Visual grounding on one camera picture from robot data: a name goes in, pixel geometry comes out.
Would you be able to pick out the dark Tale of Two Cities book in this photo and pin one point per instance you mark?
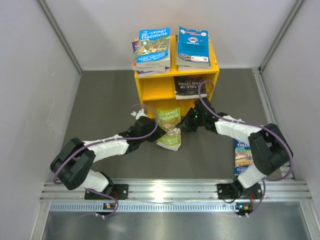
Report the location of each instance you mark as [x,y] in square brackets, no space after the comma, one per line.
[186,86]

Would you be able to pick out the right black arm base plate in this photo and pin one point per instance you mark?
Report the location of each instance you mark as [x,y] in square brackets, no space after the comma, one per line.
[228,192]

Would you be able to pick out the yellow wooden shelf box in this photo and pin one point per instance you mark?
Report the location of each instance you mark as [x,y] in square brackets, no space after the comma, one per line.
[158,91]

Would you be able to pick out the aluminium mounting rail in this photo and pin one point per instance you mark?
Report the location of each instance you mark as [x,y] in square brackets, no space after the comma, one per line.
[182,190]

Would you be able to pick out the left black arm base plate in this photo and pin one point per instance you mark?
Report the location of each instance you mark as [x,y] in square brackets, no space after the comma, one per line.
[116,191]

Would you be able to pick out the slotted grey cable duct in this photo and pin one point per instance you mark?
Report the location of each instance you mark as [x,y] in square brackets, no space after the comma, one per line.
[141,207]

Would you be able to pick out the blue 91-Storey Treehouse book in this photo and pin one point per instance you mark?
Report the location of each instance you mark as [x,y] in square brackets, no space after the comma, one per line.
[243,157]

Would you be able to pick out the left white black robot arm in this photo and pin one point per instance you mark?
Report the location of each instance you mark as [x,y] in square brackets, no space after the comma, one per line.
[73,165]

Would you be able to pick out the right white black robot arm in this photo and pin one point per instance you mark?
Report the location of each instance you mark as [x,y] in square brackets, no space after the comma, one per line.
[269,149]

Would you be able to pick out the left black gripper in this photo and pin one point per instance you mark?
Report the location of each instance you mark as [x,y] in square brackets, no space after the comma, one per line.
[158,132]

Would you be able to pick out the blue back-cover book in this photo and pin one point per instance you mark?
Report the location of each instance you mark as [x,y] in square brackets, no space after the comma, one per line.
[193,48]

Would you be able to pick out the light blue 26-Storey Treehouse book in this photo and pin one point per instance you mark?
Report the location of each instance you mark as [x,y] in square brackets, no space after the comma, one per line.
[153,49]

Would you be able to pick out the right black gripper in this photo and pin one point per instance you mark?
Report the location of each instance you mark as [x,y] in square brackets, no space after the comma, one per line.
[186,122]

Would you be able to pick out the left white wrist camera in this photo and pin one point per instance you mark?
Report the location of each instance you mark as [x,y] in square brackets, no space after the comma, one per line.
[138,114]

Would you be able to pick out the lime 65-Storey Treehouse book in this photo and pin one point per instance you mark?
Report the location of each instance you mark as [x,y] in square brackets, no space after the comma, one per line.
[167,120]

